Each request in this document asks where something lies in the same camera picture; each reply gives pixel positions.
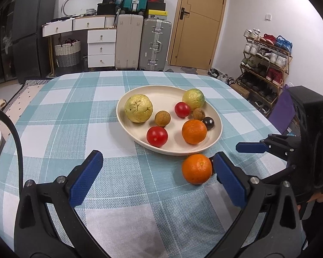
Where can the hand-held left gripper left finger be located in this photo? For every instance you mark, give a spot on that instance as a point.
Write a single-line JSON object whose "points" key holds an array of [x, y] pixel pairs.
{"points": [[84, 177]]}

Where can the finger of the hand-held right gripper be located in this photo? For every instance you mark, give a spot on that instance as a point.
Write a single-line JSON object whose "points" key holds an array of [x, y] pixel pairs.
{"points": [[250, 147], [285, 176]]}

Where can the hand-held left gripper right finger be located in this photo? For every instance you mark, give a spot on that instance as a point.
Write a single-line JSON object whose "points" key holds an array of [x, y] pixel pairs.
{"points": [[231, 180]]}

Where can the orange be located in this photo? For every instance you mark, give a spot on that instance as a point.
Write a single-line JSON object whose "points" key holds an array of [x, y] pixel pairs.
{"points": [[197, 168], [194, 131]]}

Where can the large green guava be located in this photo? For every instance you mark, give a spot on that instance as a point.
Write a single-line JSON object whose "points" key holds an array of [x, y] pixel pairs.
{"points": [[138, 108]]}

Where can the cream oval plate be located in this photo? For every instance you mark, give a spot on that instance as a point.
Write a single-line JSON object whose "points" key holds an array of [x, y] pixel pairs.
{"points": [[161, 96]]}

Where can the person's right forearm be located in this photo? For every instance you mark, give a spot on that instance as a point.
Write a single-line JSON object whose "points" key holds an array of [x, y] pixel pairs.
{"points": [[317, 228]]}

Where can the person's right hand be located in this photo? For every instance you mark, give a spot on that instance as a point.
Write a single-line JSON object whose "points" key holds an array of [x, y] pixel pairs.
{"points": [[321, 195]]}

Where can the dark round fruit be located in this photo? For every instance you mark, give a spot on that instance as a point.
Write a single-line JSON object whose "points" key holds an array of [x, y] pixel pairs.
{"points": [[208, 123], [211, 165]]}

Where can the purple bag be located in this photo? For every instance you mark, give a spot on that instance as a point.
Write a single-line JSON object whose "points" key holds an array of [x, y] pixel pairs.
{"points": [[281, 110]]}

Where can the brown cardboard box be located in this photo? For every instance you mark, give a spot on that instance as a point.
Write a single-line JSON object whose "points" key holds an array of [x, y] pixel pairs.
{"points": [[239, 90]]}

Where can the small brown longan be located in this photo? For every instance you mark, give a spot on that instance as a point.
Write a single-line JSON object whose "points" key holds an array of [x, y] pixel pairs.
{"points": [[198, 113]]}

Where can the wooden shoe rack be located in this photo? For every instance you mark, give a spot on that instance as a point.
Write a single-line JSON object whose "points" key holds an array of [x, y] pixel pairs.
{"points": [[281, 86]]}

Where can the small yellow-green guava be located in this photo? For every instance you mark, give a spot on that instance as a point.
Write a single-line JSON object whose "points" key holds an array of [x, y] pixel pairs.
{"points": [[193, 99]]}

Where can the shoe rack with shoes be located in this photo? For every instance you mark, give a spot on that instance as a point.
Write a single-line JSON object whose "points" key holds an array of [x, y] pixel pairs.
{"points": [[273, 75]]}

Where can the pile of sneakers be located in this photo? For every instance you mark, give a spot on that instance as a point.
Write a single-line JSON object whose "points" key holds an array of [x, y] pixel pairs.
{"points": [[220, 75]]}

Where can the small red tomato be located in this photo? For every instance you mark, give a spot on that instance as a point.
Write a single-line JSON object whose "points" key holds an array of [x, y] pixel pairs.
{"points": [[182, 109]]}

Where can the large red tomato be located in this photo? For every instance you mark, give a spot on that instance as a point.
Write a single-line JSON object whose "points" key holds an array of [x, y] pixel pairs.
{"points": [[157, 136]]}

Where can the large brown longan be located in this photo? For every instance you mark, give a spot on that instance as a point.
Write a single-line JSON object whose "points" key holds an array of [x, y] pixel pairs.
{"points": [[162, 118]]}

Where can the door mat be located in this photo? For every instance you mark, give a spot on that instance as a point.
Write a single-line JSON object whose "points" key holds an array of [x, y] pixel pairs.
{"points": [[189, 70]]}

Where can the striped rug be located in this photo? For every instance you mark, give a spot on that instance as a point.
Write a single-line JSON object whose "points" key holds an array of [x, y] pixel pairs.
{"points": [[24, 94]]}

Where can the beige slipper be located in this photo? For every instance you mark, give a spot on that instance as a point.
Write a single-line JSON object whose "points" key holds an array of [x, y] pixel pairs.
{"points": [[2, 103]]}

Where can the woven laundry basket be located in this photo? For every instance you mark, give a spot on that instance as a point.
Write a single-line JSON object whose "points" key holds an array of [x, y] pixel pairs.
{"points": [[67, 55]]}

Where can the wooden door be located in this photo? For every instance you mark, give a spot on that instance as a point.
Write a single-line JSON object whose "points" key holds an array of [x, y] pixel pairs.
{"points": [[199, 32]]}

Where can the white three-drawer cabinet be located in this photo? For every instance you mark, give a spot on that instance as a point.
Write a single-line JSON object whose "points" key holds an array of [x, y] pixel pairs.
{"points": [[101, 49]]}

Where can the silver suitcase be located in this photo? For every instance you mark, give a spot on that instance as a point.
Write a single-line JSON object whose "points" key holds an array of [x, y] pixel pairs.
{"points": [[155, 45]]}

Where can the beige suitcase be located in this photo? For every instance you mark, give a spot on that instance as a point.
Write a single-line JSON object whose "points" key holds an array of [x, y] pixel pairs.
{"points": [[128, 43]]}

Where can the white drawer desk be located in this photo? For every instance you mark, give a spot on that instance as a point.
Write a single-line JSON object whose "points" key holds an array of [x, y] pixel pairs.
{"points": [[59, 28]]}

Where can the dark glass cabinet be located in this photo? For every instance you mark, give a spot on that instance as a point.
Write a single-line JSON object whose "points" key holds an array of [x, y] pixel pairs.
{"points": [[1, 45]]}

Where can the yellow shoe box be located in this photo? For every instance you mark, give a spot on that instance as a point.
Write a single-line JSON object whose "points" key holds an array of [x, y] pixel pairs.
{"points": [[157, 14]]}

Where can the small white fan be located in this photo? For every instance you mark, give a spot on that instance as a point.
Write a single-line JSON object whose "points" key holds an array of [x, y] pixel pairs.
{"points": [[90, 11]]}

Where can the dark grey refrigerator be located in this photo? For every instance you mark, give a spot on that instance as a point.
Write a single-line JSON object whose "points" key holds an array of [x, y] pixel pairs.
{"points": [[32, 18]]}

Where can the black storage bag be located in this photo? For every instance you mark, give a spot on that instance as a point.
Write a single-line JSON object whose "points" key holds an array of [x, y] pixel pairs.
{"points": [[106, 9]]}

